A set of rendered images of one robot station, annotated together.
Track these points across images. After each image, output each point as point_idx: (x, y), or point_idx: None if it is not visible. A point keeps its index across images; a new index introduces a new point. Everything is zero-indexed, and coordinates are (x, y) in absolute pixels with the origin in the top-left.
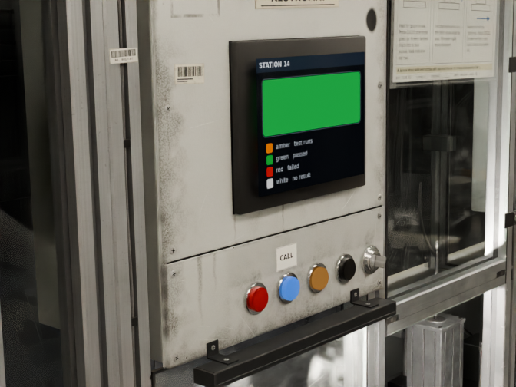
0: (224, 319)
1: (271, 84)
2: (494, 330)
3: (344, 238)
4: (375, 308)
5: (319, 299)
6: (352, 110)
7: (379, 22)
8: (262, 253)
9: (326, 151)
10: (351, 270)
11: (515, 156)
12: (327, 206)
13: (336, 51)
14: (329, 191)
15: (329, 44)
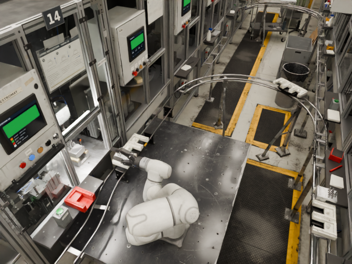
0: (14, 174)
1: (6, 126)
2: (101, 121)
3: (45, 136)
4: (58, 149)
5: (42, 153)
6: (35, 114)
7: (39, 85)
8: (20, 155)
9: (31, 128)
10: (49, 143)
11: (97, 84)
12: (37, 134)
13: (25, 103)
14: (36, 133)
15: (22, 103)
